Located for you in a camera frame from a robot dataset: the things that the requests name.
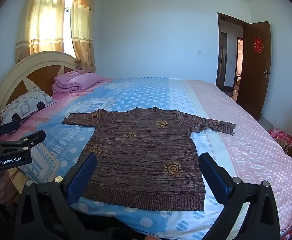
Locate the cream wooden headboard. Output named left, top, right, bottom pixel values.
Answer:
left=0, top=51, right=78, bottom=130

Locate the brown wooden door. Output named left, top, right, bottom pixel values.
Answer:
left=236, top=21, right=271, bottom=120

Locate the person's left hand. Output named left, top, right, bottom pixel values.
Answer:
left=0, top=171, right=12, bottom=200

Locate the bed with dotted sheet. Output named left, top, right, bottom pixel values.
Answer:
left=0, top=76, right=292, bottom=240

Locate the brown knitted sweater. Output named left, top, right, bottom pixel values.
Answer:
left=62, top=107, right=236, bottom=212

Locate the brown door frame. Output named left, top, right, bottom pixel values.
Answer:
left=216, top=12, right=249, bottom=92

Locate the red patterned cloth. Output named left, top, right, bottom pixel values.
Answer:
left=269, top=127, right=292, bottom=154

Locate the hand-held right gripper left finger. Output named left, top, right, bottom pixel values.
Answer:
left=15, top=152, right=98, bottom=240

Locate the red paper door decoration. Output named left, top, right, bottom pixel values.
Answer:
left=253, top=38, right=264, bottom=53

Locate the grey patterned pillow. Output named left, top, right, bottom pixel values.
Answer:
left=0, top=86, right=58, bottom=126

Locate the bright window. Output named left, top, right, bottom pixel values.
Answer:
left=63, top=0, right=73, bottom=55

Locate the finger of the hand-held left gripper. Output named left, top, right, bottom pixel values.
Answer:
left=0, top=120, right=21, bottom=135
left=0, top=130, right=47, bottom=153

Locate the folded pink blanket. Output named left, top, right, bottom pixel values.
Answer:
left=51, top=69, right=103, bottom=94

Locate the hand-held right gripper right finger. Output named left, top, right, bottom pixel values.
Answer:
left=198, top=152, right=281, bottom=240

